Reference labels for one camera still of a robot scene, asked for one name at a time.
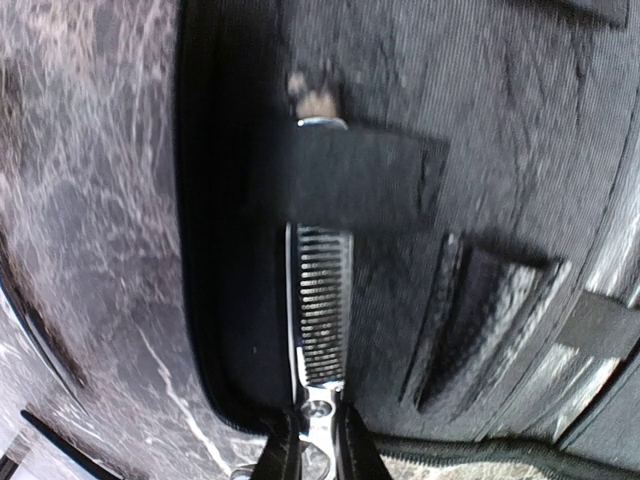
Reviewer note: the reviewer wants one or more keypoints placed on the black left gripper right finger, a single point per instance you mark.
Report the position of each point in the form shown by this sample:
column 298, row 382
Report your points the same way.
column 358, row 457

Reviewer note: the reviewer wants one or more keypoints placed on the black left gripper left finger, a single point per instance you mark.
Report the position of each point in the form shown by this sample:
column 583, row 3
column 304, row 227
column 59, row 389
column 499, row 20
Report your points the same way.
column 281, row 456

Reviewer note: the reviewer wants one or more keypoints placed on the silver thinning shears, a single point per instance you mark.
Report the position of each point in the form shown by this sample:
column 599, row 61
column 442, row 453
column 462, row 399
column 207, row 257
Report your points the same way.
column 317, row 264

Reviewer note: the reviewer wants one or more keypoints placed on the black zippered tool case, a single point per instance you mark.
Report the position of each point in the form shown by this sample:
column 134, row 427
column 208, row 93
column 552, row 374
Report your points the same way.
column 484, row 156

